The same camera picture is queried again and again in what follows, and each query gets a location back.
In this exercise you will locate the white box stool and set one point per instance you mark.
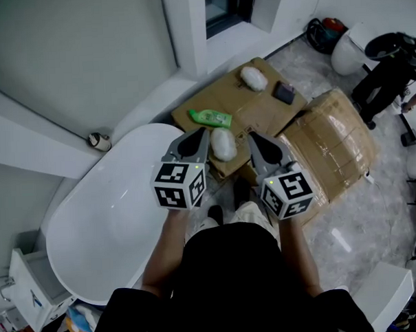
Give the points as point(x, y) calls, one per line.
point(385, 291)

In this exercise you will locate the chrome faucet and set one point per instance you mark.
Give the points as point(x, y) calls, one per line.
point(7, 289)

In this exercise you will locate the person's right forearm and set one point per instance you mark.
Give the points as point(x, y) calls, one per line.
point(298, 257)

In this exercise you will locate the person's right shoe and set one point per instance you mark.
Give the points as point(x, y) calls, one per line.
point(241, 191)

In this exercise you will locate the green plastic bottle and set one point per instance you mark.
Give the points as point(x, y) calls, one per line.
point(211, 118)

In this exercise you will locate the white toilet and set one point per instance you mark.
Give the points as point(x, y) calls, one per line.
point(347, 52)

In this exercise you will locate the person's left forearm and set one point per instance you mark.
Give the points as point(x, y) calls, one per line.
point(163, 250)

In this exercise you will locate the black floor stand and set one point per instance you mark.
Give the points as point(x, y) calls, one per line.
point(409, 132)

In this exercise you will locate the black wallet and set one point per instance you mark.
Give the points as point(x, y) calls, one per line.
point(284, 92)

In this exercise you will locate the tape-wrapped cardboard box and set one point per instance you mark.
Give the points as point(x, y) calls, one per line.
point(334, 139)

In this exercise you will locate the person's beige shorts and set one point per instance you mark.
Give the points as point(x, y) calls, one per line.
point(251, 215)

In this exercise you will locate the blue and orange toy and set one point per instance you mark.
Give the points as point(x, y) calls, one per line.
point(80, 322)

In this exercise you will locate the white cabinet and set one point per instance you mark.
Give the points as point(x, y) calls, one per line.
point(31, 286)

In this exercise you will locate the person's black t-shirt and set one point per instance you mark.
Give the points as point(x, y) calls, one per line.
point(230, 291)

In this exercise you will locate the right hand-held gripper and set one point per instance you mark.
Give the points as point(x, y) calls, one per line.
point(288, 192)

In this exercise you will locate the person's shoe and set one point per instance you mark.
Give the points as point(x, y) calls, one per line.
point(241, 191)
point(215, 215)

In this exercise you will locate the white bath sponge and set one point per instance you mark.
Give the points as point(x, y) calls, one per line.
point(254, 78)
point(223, 144)

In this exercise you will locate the white bathtub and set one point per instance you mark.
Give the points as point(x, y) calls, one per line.
point(107, 218)

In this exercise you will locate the person's left shoe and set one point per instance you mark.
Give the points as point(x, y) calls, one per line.
point(215, 215)

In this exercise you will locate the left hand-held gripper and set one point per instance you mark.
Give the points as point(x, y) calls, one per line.
point(174, 187)

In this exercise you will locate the large flat cardboard box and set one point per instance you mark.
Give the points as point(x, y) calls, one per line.
point(247, 108)

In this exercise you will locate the black and red bag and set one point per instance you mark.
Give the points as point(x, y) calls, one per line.
point(326, 36)

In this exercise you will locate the blue pliers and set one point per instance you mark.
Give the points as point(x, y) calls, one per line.
point(35, 298)

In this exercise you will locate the white plug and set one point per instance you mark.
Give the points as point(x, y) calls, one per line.
point(370, 179)

